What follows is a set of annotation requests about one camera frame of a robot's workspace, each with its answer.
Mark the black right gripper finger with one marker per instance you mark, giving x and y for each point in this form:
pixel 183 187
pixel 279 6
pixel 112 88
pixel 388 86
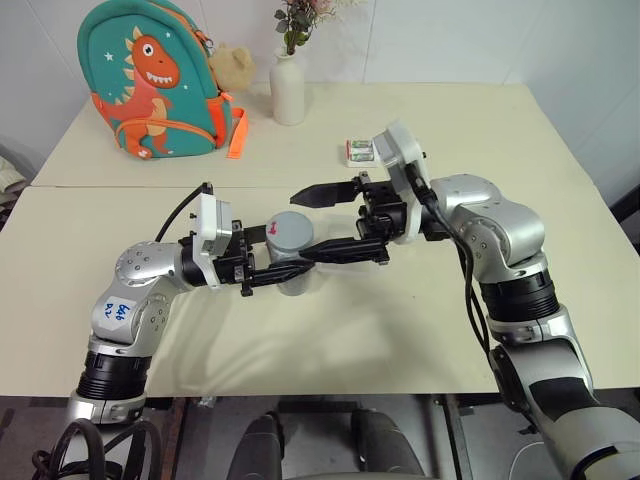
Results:
pixel 350 249
pixel 325 194

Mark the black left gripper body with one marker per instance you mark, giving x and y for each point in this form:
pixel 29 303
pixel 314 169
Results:
pixel 235 267

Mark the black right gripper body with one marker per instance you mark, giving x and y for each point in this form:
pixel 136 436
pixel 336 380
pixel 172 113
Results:
pixel 382 215

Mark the translucent plastic jar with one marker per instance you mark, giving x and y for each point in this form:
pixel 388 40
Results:
pixel 295 286

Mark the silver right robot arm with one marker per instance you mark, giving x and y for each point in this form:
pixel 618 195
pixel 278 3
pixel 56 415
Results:
pixel 500 220

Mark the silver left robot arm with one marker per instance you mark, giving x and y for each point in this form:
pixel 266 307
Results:
pixel 140 265

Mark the small white box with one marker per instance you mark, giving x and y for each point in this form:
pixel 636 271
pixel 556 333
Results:
pixel 360 152

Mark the white ceramic vase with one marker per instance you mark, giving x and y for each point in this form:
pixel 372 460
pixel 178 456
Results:
pixel 287 90

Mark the beige teddy bear plush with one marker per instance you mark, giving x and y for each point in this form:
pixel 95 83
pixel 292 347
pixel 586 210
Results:
pixel 232 67

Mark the dried flower bouquet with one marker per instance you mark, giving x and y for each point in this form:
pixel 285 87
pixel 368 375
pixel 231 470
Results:
pixel 300 25

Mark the dark rounded shape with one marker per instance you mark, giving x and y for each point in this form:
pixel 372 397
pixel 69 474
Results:
pixel 385 445
pixel 270 445

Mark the teal dinosaur backpack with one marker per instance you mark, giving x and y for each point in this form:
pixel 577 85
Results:
pixel 150 75

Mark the dark furniture edge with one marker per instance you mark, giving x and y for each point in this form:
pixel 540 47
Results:
pixel 627 205

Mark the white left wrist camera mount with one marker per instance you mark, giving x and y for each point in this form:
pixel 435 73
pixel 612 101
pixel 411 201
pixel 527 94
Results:
pixel 212 220

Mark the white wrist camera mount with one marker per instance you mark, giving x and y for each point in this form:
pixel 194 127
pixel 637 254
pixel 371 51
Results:
pixel 397 150
pixel 212 220

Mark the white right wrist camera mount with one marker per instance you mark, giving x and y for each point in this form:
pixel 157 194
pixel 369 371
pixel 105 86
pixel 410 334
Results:
pixel 397 150

